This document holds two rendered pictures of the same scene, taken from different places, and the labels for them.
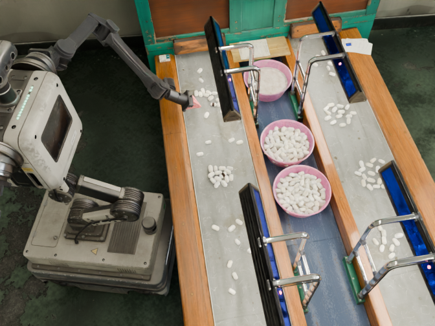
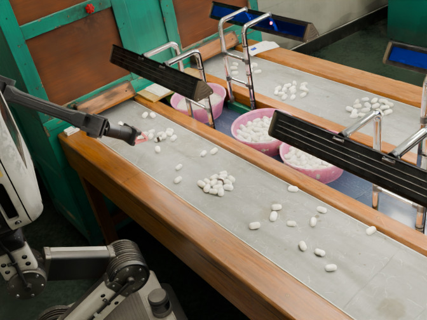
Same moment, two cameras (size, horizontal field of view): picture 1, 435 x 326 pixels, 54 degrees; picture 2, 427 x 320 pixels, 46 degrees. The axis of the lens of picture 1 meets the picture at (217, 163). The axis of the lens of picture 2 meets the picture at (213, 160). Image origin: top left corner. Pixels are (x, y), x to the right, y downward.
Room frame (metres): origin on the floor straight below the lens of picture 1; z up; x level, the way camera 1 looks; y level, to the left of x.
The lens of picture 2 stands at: (-0.23, 0.65, 1.86)
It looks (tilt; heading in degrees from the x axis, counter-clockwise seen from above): 35 degrees down; 333
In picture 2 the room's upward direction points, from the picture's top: 12 degrees counter-clockwise
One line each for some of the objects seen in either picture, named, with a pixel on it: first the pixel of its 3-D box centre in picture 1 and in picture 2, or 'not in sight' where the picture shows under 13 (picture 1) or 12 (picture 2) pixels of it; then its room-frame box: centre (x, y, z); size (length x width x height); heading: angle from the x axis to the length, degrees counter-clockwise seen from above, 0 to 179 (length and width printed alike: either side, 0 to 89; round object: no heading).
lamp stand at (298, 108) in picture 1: (315, 77); (250, 63); (1.49, -0.53, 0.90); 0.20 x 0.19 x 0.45; 6
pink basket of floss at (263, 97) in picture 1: (267, 82); (199, 104); (1.65, -0.31, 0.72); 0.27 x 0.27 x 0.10
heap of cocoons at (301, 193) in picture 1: (300, 194); (315, 159); (0.93, -0.38, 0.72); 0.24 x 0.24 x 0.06
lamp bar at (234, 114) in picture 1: (221, 65); (154, 68); (1.45, -0.05, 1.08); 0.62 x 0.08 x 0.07; 6
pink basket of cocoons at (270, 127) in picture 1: (286, 145); (264, 134); (1.21, -0.35, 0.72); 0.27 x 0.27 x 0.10
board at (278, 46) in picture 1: (259, 49); (171, 84); (1.86, -0.29, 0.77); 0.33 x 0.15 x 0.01; 96
